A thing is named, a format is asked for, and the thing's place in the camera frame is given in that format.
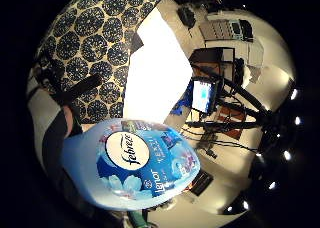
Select light blue fabric spray bottle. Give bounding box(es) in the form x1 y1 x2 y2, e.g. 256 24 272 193
60 117 202 212

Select cloth with dark round pattern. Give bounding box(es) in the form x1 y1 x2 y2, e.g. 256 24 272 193
31 0 163 124

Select white sheet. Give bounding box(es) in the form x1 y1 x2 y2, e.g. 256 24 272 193
122 7 194 124

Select blue packet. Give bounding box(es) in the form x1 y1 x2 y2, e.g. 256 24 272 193
169 87 194 117

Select monitor with bright screen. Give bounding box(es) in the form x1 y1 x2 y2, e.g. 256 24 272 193
190 76 221 116

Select black box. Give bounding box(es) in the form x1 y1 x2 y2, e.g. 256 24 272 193
176 6 198 30

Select dark wooden cabinet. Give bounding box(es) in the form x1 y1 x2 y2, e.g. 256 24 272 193
188 47 236 82

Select black flat device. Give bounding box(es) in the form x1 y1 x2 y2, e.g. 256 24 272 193
189 170 214 197

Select black tripod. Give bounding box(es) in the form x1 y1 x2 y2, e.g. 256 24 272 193
184 62 278 131

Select white paper sheets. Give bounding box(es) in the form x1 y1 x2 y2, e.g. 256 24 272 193
239 39 266 84

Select row of ceiling lamps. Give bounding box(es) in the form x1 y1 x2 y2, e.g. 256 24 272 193
226 87 303 213

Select black cables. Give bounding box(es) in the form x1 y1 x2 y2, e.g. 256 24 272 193
181 127 259 159

